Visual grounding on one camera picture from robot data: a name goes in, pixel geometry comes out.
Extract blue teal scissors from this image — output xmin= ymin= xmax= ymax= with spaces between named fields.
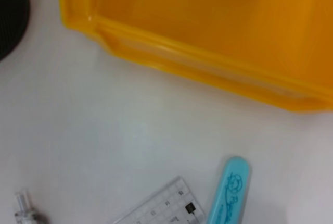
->
xmin=204 ymin=156 xmax=251 ymax=224

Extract yellow plastic bin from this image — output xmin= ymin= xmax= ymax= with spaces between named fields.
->
xmin=56 ymin=0 xmax=333 ymax=115

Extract grey clear ballpoint pen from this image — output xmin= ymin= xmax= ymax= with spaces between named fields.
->
xmin=14 ymin=188 xmax=50 ymax=224

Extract transparent plastic ruler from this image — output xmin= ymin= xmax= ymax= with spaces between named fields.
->
xmin=111 ymin=176 xmax=206 ymax=224

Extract black mesh pen holder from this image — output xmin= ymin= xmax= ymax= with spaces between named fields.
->
xmin=0 ymin=0 xmax=31 ymax=62

